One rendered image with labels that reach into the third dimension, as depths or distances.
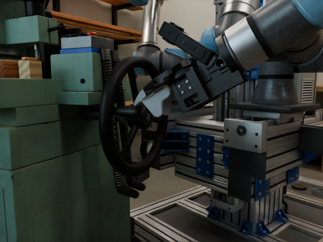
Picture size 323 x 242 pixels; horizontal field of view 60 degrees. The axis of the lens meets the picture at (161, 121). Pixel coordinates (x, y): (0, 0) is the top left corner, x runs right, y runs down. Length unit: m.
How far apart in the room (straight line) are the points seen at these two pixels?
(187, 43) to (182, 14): 3.92
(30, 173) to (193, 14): 3.85
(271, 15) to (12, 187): 0.58
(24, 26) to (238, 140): 0.70
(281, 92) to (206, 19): 3.28
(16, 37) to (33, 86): 0.27
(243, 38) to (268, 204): 1.09
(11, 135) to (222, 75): 0.43
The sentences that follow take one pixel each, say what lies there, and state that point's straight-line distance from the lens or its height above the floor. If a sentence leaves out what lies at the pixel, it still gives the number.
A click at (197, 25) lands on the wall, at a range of 4.25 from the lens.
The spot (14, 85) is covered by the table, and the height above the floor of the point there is 0.89.
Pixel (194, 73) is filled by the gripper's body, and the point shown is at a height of 0.91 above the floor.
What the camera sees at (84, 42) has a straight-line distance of 0.70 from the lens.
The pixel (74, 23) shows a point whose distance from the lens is 3.36.
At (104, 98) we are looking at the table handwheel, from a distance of 0.56.
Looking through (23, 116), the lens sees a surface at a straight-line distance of 0.66.
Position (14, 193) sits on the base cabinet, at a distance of 0.68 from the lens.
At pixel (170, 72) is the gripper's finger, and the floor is 0.91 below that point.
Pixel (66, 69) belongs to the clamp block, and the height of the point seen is 0.92.
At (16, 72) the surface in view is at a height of 0.92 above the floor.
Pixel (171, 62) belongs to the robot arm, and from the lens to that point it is 1.30.
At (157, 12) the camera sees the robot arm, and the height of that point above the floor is 1.23.
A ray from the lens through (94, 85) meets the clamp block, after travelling 0.67.
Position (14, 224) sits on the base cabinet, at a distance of 0.70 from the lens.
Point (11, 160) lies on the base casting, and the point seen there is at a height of 0.73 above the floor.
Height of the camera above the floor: 0.89
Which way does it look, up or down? 8 degrees down
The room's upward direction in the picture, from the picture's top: straight up
